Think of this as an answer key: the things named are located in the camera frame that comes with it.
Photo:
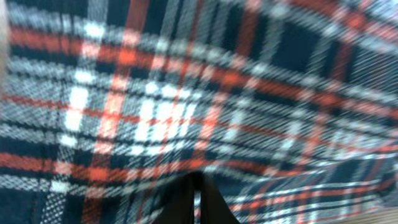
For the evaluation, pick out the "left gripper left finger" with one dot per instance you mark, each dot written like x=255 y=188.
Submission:
x=178 y=202

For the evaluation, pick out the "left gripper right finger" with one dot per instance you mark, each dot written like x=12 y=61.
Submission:
x=213 y=208

